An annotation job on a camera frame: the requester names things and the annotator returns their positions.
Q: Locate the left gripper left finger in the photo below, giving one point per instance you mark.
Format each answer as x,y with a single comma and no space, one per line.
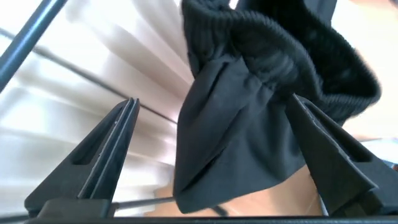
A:
93,174

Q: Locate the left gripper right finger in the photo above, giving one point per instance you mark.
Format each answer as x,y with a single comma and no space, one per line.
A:
339,177

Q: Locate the black shorts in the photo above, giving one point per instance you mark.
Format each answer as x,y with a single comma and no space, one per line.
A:
236,124

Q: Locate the black clothes rack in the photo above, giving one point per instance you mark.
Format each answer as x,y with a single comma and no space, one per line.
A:
28,37

